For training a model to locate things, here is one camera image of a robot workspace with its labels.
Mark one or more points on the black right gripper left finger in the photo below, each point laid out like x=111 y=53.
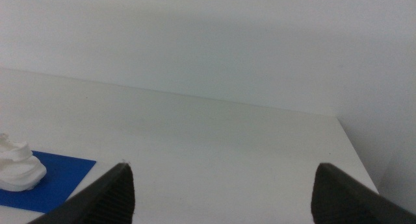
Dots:
x=107 y=201

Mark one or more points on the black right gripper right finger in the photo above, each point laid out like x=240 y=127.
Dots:
x=344 y=201

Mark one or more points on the blue rectangular mat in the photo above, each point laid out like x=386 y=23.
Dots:
x=61 y=177

